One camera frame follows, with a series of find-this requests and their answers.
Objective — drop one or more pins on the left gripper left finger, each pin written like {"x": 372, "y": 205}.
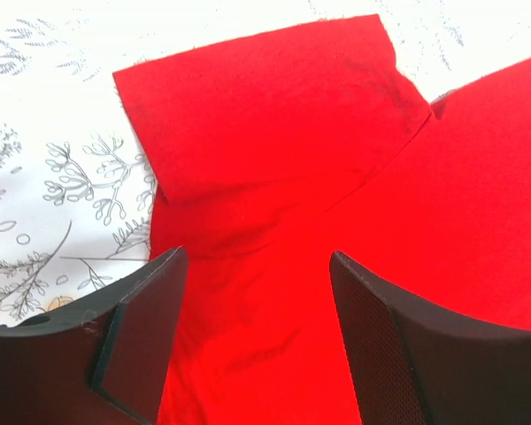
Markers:
{"x": 101, "y": 359}

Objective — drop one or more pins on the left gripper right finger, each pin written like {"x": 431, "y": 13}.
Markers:
{"x": 415, "y": 362}

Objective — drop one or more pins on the red t shirt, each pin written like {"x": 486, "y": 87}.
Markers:
{"x": 275, "y": 150}

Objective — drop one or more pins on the floral patterned table mat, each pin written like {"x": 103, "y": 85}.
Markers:
{"x": 76, "y": 190}

